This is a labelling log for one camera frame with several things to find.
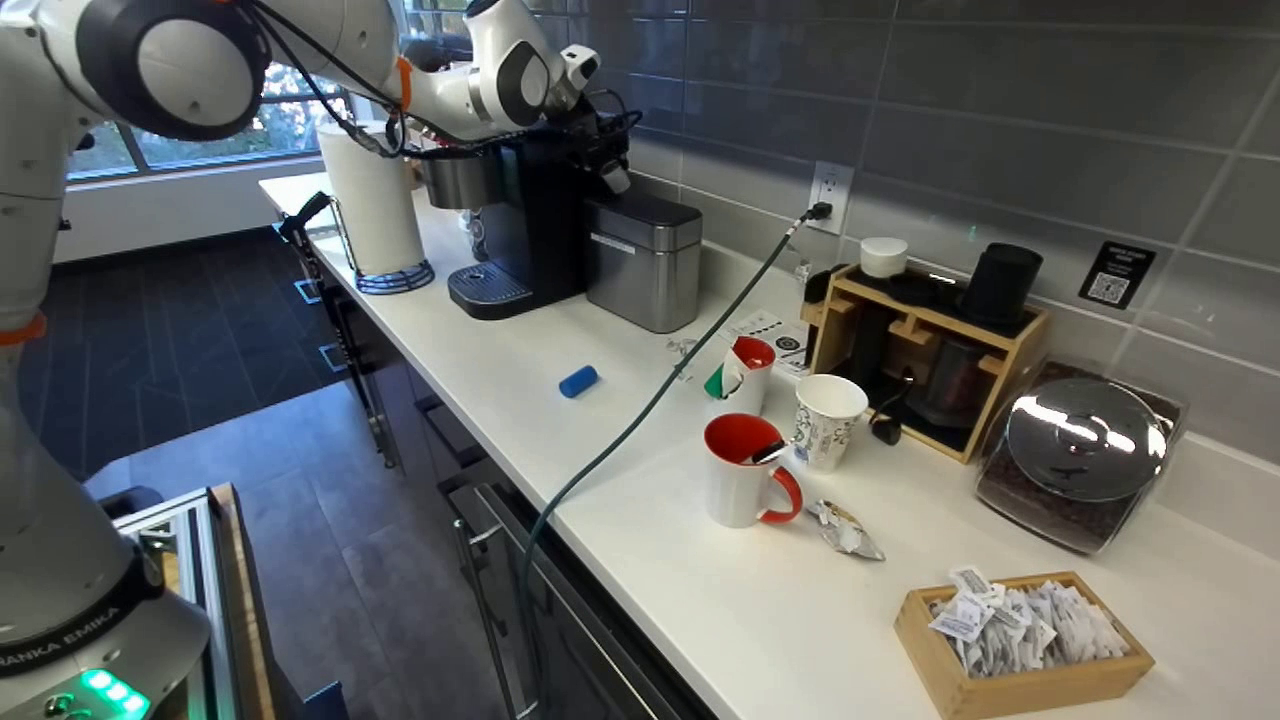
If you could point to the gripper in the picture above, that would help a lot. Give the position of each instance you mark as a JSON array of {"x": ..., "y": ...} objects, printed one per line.
[{"x": 602, "y": 140}]

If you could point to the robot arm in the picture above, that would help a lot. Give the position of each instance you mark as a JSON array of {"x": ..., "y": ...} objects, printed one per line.
[{"x": 60, "y": 300}]

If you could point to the black coffee machine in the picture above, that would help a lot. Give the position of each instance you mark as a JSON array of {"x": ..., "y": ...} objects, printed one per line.
[{"x": 545, "y": 230}]

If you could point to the stainless steel bin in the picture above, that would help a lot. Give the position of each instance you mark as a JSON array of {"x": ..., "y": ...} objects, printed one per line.
[{"x": 645, "y": 265}]

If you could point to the blue coffee pod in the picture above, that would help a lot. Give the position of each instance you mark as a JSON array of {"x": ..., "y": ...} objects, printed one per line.
[{"x": 578, "y": 381}]

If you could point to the black coffee scoop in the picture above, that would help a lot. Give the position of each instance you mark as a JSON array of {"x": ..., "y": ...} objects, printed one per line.
[{"x": 885, "y": 430}]

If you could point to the dark coffee press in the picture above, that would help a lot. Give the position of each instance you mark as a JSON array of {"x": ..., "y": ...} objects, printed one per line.
[{"x": 950, "y": 385}]

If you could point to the wooden coffee organizer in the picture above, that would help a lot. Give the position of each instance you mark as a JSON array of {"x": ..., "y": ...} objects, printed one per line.
[{"x": 1010, "y": 345}]

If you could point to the glass jar of coffee beans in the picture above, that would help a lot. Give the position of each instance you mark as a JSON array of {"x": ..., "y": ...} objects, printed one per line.
[{"x": 1040, "y": 515}]

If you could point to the white paper towel roll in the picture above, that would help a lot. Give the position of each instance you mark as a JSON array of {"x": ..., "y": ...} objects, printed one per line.
[{"x": 372, "y": 200}]

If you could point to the white printed cards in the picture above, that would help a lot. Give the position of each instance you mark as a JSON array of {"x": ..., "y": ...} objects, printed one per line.
[{"x": 775, "y": 330}]

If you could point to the crumpled red paper cup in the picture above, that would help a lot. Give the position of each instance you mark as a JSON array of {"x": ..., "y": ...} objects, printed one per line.
[{"x": 745, "y": 385}]

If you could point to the small white cup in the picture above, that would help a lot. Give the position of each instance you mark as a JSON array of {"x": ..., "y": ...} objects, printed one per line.
[{"x": 884, "y": 257}]

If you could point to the window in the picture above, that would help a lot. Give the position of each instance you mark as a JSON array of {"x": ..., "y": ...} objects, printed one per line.
[{"x": 285, "y": 125}]

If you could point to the dark stirrer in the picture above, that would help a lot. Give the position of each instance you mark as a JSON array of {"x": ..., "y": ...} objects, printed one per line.
[{"x": 768, "y": 452}]

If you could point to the patterned paper cup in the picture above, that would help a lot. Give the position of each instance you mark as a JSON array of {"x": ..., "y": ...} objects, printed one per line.
[{"x": 825, "y": 430}]

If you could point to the red and white mug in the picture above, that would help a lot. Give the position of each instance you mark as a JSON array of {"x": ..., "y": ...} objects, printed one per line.
[{"x": 735, "y": 495}]

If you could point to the black cylinder container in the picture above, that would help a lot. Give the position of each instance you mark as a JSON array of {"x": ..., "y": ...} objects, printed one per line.
[{"x": 1000, "y": 285}]

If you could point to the silver foil wrapper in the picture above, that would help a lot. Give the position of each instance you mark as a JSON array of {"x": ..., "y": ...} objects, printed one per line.
[{"x": 845, "y": 530}]

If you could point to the steel jar lid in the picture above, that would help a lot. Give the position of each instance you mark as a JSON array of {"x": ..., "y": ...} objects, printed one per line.
[{"x": 1085, "y": 440}]

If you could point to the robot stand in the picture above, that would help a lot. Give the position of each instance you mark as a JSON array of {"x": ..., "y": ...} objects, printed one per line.
[{"x": 232, "y": 600}]

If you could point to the heap of white sachets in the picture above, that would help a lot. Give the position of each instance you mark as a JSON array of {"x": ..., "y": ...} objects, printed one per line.
[{"x": 1050, "y": 630}]

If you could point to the wooden tray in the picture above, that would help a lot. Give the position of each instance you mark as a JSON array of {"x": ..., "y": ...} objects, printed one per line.
[{"x": 1010, "y": 690}]

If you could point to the white wall socket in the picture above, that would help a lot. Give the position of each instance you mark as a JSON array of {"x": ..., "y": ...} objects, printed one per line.
[{"x": 830, "y": 195}]

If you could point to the camera on tripod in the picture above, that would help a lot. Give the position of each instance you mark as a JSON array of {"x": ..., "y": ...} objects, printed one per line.
[{"x": 303, "y": 215}]

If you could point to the black wall sign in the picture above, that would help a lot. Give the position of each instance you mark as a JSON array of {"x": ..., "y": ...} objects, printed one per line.
[{"x": 1116, "y": 274}]

